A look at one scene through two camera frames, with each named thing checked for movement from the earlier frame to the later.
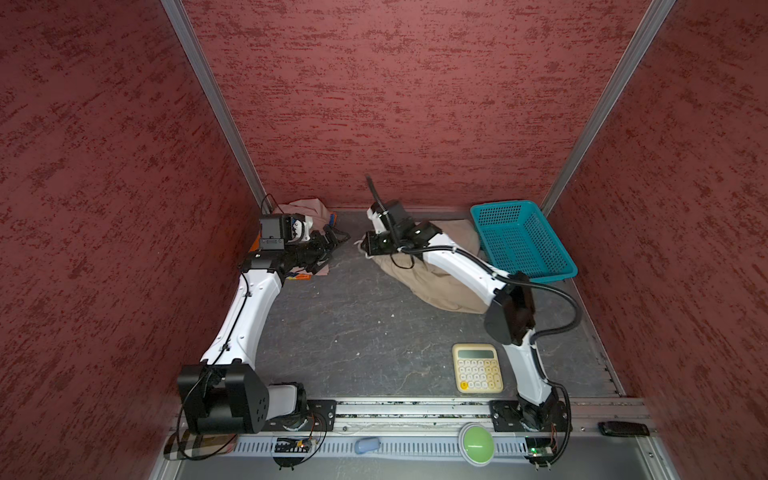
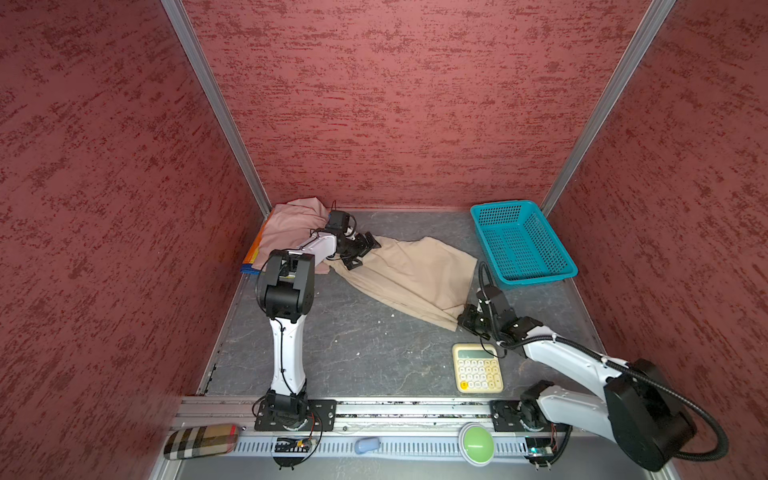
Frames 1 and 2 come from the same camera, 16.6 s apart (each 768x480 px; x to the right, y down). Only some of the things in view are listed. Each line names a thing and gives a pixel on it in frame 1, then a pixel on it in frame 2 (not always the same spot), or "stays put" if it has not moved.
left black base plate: x=314 y=416 stays put
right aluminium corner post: x=607 y=103 stays put
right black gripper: x=373 y=243 → x=464 y=319
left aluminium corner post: x=181 y=19 stays put
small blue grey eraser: x=364 y=445 stays put
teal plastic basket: x=518 y=238 stays put
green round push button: x=476 y=444 stays put
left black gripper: x=324 y=249 → x=362 y=249
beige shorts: x=463 y=233 → x=421 y=277
